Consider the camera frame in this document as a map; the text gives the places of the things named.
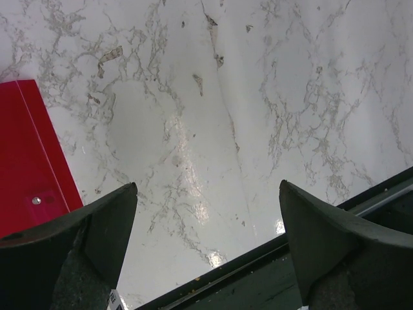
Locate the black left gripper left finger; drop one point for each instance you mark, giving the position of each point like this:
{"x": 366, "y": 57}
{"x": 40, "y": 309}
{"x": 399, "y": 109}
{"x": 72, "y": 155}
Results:
{"x": 71, "y": 262}

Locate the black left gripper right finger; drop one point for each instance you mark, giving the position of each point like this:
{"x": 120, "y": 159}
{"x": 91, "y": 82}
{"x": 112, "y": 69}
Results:
{"x": 341, "y": 260}

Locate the red folder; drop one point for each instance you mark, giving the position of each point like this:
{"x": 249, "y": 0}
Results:
{"x": 36, "y": 183}

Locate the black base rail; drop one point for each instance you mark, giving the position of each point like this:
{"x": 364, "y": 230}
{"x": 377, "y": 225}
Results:
{"x": 264, "y": 278}

